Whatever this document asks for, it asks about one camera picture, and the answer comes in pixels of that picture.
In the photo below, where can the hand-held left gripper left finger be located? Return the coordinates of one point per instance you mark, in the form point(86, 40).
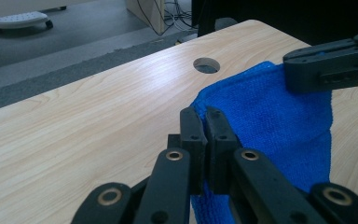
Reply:
point(195, 146)

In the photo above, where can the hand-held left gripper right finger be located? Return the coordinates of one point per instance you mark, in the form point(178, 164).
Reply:
point(219, 149)

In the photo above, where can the blue microfiber cloth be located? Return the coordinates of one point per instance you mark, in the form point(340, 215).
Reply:
point(276, 124)

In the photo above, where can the black curtain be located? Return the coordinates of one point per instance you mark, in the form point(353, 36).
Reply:
point(307, 15)

